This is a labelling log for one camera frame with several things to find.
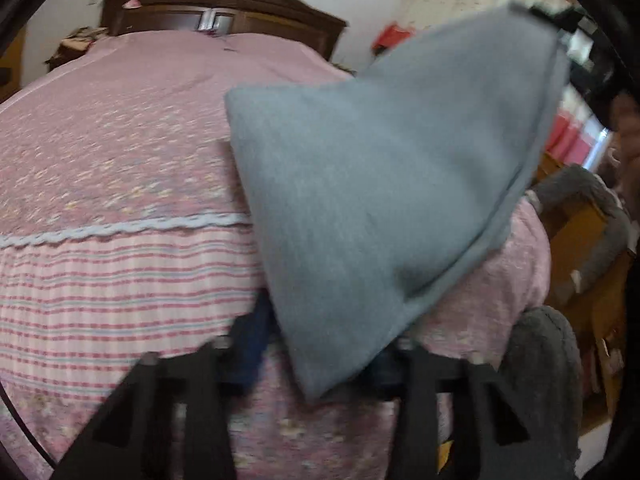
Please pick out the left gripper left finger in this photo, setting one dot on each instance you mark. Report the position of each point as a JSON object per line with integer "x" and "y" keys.
{"x": 130, "y": 436}

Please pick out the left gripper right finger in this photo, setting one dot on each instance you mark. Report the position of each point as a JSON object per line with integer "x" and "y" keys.
{"x": 455, "y": 419}

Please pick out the grey pants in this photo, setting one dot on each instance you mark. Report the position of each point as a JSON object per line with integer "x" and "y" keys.
{"x": 372, "y": 196}

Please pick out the person's head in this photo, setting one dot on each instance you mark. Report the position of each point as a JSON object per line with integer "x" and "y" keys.
{"x": 624, "y": 120}

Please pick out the grey fuzzy sleeve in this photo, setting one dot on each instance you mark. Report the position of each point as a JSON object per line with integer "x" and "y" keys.
{"x": 565, "y": 360}

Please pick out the wooden drawer cabinet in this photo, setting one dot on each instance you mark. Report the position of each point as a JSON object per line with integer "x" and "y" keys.
{"x": 588, "y": 232}

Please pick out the floral red bottomed curtain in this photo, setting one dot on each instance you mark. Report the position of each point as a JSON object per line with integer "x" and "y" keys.
{"x": 499, "y": 39}

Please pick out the pink floral bed cover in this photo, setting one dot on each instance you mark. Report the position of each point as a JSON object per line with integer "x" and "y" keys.
{"x": 116, "y": 175}

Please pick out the dark wooden headboard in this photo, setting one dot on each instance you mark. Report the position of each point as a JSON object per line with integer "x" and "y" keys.
{"x": 288, "y": 19}

